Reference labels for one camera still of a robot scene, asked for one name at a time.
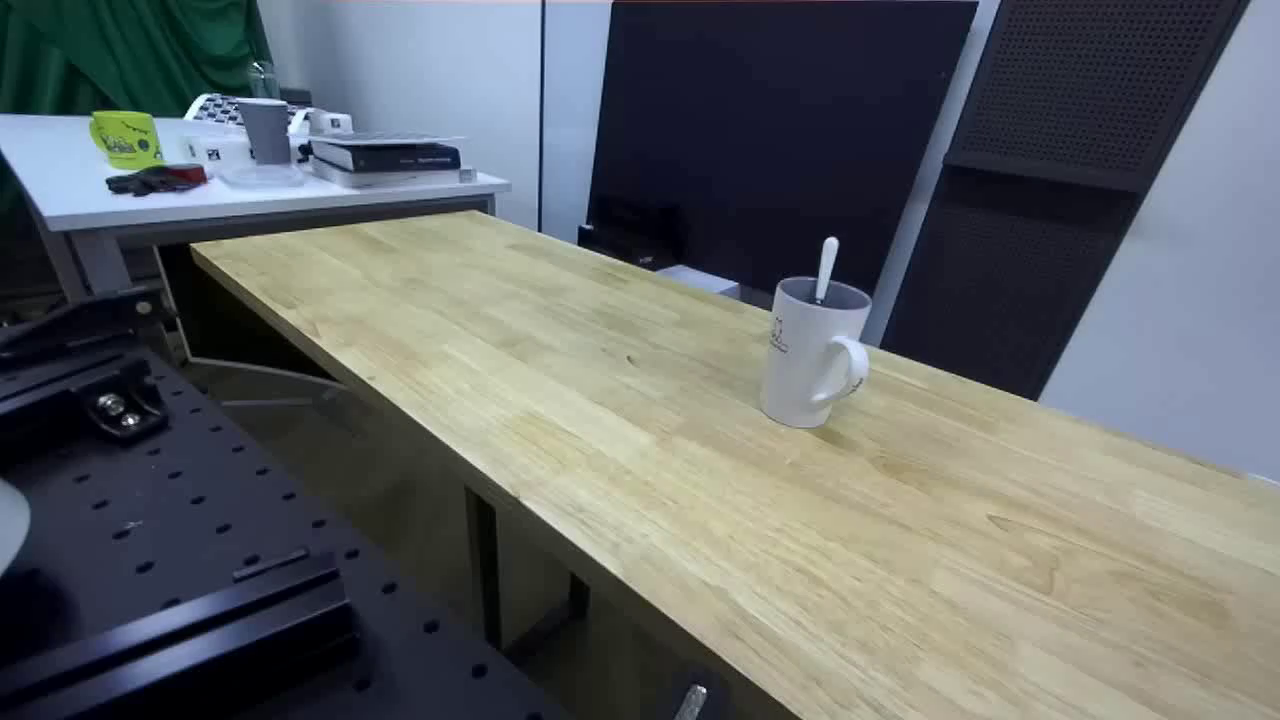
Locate white ceramic mug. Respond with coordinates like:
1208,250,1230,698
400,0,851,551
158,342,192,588
756,272,877,431

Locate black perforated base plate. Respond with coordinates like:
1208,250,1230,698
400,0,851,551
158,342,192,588
0,342,574,720

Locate green curtain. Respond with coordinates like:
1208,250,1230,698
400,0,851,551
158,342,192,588
0,0,276,121

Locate large dark panel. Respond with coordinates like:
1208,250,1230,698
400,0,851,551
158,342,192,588
585,0,979,302

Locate metal bolt bracket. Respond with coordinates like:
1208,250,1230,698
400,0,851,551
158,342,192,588
85,382,173,445

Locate white book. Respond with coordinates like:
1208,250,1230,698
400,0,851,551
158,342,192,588
311,159,479,193

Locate grey keyboard-like grid tray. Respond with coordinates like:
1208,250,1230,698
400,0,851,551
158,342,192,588
182,87,258,176

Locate black pegboard panel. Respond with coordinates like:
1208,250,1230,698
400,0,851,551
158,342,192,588
881,0,1256,400

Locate black and red glasses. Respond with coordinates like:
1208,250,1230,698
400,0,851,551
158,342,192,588
104,159,212,200

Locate grey cup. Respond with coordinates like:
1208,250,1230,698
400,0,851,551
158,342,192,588
234,97,301,170

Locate silver knob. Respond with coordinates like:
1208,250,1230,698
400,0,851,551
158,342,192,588
669,681,718,720

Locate white side table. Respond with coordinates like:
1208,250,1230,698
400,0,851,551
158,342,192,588
0,114,511,305

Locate black metal frame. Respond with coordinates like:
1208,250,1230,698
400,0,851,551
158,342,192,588
0,281,173,375

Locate aluminium post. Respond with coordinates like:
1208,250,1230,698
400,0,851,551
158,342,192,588
858,0,1003,349

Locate white spoon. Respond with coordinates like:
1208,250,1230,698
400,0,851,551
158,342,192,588
814,234,843,308

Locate white round disc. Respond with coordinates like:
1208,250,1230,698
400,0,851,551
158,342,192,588
0,475,37,581

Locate small white box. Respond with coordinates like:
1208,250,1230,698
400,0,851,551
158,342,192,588
287,103,360,147

